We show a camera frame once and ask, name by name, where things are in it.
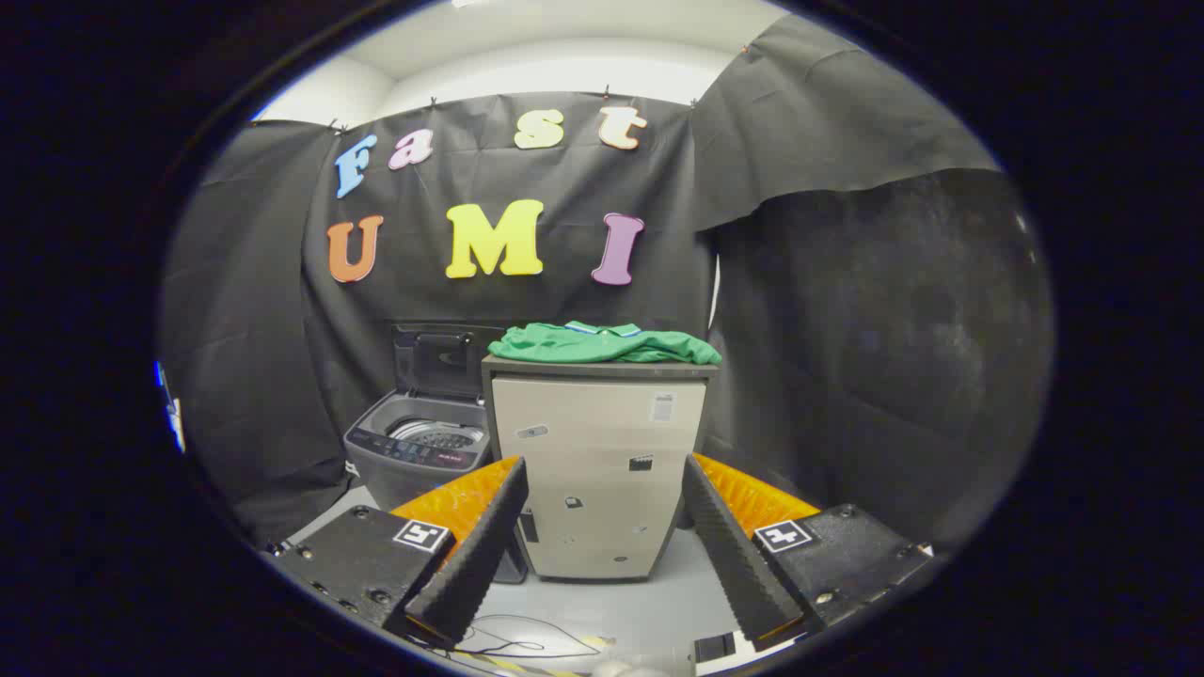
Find dark grey washing machine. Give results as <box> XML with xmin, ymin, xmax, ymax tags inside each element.
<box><xmin>343</xmin><ymin>390</ymin><xmax>528</xmax><ymax>586</ymax></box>

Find white and blue equipment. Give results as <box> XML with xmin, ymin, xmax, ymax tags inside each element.
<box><xmin>153</xmin><ymin>360</ymin><xmax>187</xmax><ymax>454</ymax></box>

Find beige cabinet with dark frame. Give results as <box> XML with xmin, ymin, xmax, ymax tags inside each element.
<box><xmin>482</xmin><ymin>354</ymin><xmax>721</xmax><ymax>582</ymax></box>

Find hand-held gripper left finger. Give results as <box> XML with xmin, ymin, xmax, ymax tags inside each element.
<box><xmin>266</xmin><ymin>456</ymin><xmax>530</xmax><ymax>650</ymax></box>

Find thin black cable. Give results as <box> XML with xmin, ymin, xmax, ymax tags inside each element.
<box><xmin>456</xmin><ymin>614</ymin><xmax>603</xmax><ymax>659</ymax></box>

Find green shirt clothes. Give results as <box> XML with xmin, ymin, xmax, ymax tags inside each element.
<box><xmin>487</xmin><ymin>321</ymin><xmax>723</xmax><ymax>366</ymax></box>

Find yellow and black floor tape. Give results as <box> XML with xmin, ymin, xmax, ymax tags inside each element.
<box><xmin>470</xmin><ymin>649</ymin><xmax>584</xmax><ymax>677</ymax></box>

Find dark grey washing machine lid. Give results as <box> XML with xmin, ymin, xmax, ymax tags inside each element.
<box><xmin>390</xmin><ymin>323</ymin><xmax>506</xmax><ymax>405</ymax></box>

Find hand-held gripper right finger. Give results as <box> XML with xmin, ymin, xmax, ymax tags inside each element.
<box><xmin>682</xmin><ymin>453</ymin><xmax>934</xmax><ymax>654</ymax></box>

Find black backdrop cloth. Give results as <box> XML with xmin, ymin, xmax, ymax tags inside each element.
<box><xmin>158</xmin><ymin>14</ymin><xmax>1054</xmax><ymax>551</ymax></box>

